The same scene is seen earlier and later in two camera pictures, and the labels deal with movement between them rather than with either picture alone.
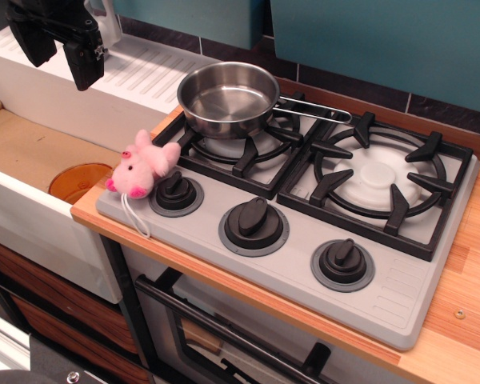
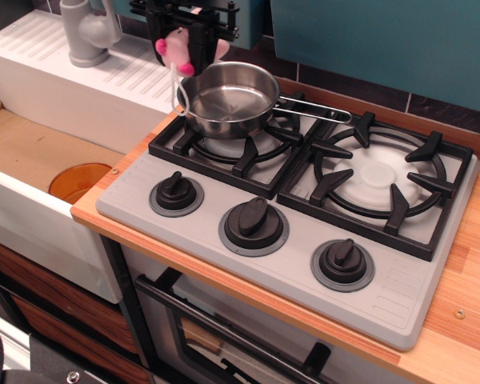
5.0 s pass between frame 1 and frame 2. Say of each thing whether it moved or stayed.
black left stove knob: stayed
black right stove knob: stayed
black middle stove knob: stayed
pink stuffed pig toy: moved
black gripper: moved
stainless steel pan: stayed
